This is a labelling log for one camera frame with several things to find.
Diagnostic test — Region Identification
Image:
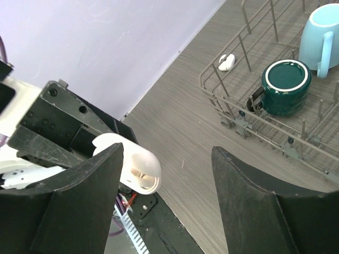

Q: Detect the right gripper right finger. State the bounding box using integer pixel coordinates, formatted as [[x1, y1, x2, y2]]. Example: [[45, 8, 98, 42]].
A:
[[211, 146, 338, 254]]

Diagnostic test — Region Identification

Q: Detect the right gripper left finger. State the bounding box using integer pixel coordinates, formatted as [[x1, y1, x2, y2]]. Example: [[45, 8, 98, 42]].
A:
[[1, 143, 123, 253]]

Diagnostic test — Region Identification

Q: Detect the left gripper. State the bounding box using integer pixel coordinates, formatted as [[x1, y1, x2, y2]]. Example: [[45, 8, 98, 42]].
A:
[[7, 80, 138, 168]]

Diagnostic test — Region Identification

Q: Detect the oval white charging case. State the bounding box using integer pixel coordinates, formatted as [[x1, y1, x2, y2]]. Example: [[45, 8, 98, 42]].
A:
[[92, 133, 161, 195]]

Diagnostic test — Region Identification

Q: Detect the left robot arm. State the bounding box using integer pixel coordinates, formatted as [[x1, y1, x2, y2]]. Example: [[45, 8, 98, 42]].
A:
[[1, 77, 136, 189]]

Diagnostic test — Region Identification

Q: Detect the small white charging case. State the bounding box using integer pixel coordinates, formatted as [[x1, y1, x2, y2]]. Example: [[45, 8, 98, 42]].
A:
[[218, 53, 236, 71]]

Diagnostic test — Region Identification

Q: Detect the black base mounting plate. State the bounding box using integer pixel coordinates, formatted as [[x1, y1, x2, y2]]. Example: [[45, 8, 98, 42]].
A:
[[115, 186, 204, 254]]

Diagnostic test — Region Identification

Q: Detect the dark teal mug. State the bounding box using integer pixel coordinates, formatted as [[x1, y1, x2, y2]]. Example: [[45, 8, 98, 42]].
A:
[[246, 59, 312, 116]]

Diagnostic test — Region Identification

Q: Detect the light blue mug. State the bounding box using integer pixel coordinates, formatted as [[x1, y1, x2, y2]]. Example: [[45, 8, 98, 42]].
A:
[[299, 3, 338, 78]]

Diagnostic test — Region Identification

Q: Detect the white slotted cable duct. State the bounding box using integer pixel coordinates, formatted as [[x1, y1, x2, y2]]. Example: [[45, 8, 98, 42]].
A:
[[114, 204, 150, 254]]

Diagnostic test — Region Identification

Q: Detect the wire dish rack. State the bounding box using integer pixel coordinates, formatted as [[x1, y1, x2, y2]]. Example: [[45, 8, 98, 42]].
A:
[[199, 1, 338, 183]]

